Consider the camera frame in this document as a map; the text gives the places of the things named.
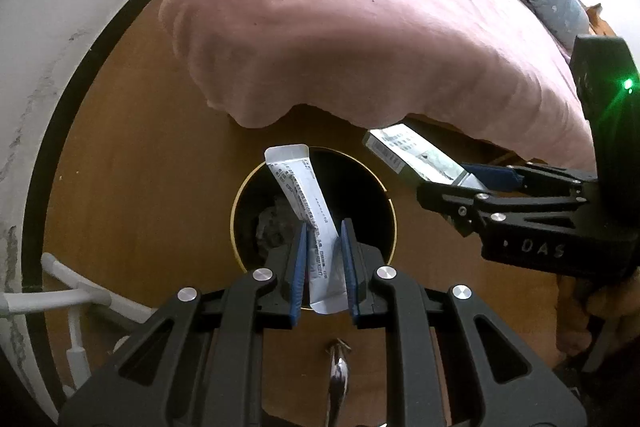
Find person hand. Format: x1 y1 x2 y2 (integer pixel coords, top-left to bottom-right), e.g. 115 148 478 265
556 270 639 355

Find white printed sachet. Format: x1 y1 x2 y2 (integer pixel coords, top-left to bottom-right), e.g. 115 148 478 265
265 144 348 315

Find pink bed blanket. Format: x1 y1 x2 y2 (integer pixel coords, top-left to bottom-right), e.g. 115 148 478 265
160 0 596 171

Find green white carton box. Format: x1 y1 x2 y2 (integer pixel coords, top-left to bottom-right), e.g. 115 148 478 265
363 124 487 192

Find white rack legs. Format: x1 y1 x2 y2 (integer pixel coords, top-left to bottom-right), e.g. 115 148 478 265
1 253 155 397

